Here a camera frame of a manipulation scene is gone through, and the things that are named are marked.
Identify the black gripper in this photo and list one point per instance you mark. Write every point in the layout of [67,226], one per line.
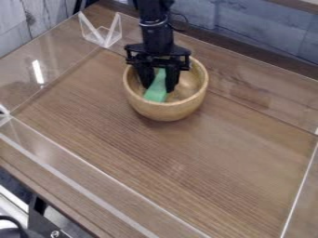
[145,61]

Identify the green rectangular stick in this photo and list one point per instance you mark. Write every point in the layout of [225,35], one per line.
[157,91]

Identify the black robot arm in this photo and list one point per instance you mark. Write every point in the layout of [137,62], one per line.
[157,51]

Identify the wooden bowl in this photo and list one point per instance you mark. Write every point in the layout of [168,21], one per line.
[182,102]

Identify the clear acrylic corner bracket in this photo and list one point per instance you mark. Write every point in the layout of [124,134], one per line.
[102,36]

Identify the black table frame bracket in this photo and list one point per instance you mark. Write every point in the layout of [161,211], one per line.
[46,220]

